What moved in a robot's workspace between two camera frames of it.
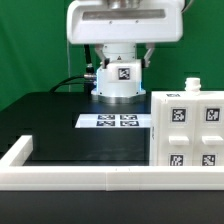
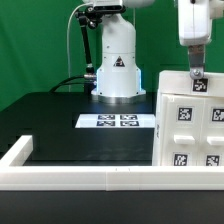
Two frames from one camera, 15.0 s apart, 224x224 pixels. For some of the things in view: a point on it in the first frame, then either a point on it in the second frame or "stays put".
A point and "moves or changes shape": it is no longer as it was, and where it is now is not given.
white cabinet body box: (187, 127) stays put
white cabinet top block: (120, 74) moves or changes shape
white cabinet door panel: (210, 134) moves or changes shape
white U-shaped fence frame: (16, 175) stays put
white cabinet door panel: (179, 134) moves or changes shape
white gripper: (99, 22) → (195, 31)
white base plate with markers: (114, 121) stays put
